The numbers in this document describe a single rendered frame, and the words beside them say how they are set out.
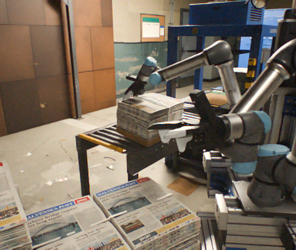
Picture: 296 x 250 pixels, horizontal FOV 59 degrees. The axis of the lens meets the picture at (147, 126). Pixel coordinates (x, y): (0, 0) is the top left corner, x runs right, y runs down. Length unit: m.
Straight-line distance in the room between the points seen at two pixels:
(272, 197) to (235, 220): 0.18
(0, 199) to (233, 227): 0.89
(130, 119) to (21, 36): 3.14
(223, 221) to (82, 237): 0.58
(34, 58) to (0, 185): 3.87
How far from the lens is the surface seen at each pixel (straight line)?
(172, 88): 2.92
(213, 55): 1.52
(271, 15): 4.97
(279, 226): 1.30
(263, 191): 1.19
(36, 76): 4.67
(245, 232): 1.27
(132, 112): 1.67
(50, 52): 4.78
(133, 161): 1.56
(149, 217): 1.03
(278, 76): 1.01
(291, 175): 1.06
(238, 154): 0.84
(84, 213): 1.08
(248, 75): 2.46
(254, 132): 0.82
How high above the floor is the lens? 1.47
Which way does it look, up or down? 19 degrees down
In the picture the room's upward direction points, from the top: straight up
